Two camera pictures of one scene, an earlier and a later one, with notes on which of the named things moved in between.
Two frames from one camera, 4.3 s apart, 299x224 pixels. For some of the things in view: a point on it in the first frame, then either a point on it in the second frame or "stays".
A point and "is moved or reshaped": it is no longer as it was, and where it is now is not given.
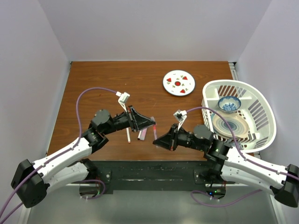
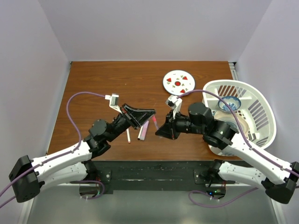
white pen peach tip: (129, 139) stays
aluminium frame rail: (231, 65) stays
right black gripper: (169, 140) -> (169, 128)
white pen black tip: (139, 135) stays
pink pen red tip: (154, 130) is moved or reshaped
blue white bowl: (229, 104) stays
